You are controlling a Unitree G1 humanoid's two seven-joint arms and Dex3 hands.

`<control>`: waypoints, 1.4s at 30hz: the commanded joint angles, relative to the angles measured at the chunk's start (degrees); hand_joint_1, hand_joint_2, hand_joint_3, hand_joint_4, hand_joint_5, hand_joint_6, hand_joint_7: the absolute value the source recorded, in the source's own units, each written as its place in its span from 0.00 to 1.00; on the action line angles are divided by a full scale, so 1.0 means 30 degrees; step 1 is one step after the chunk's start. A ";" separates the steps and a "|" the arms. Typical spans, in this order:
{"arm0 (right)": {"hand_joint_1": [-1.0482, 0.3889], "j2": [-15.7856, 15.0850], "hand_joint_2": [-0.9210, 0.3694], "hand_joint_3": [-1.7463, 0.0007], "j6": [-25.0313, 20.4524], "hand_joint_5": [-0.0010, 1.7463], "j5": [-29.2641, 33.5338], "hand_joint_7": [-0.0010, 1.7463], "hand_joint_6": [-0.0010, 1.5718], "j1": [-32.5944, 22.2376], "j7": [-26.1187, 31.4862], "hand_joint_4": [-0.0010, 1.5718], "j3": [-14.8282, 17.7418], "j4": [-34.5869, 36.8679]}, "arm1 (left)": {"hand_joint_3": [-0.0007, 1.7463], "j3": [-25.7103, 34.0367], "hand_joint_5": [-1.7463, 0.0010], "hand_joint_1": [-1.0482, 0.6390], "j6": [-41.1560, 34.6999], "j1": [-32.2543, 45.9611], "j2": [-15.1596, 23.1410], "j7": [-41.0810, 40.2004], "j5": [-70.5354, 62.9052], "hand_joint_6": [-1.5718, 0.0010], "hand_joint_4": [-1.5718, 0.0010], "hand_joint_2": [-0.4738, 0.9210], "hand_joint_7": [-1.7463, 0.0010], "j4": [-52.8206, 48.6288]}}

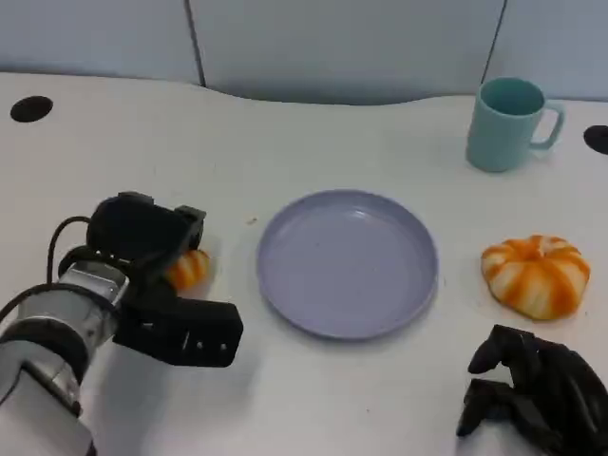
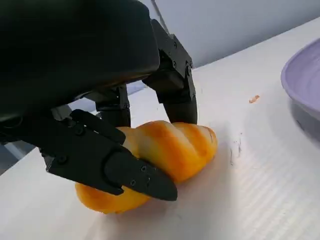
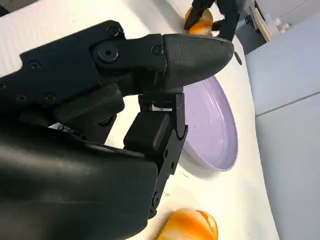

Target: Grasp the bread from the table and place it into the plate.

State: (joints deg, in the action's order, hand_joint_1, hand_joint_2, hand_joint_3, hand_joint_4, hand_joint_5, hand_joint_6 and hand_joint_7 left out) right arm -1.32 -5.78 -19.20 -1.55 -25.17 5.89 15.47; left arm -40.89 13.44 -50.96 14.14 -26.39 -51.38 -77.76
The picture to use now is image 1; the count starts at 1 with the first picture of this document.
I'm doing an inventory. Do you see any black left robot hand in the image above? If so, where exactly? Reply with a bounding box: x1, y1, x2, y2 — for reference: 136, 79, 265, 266
86, 191, 208, 296

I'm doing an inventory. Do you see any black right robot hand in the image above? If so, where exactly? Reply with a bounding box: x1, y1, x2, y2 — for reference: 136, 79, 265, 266
455, 324, 608, 456

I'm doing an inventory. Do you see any orange white toy bread roll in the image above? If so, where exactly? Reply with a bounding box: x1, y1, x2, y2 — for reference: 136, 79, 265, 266
481, 234, 592, 320
163, 249, 211, 292

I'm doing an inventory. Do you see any lilac plate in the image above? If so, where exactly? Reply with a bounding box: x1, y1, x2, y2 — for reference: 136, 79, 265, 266
256, 188, 439, 340

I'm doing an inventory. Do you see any pale green mug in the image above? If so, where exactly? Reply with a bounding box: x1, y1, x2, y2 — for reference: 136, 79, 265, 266
465, 77, 566, 173

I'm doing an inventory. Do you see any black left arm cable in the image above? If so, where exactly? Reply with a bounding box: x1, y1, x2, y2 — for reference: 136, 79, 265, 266
45, 216, 94, 286
0, 283, 53, 320

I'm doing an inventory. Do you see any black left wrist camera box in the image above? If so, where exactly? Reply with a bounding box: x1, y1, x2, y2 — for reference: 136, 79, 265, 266
113, 284, 244, 368

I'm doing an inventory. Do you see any black table cable hole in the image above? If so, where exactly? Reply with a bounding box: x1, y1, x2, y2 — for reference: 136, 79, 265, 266
9, 95, 54, 123
583, 124, 608, 155

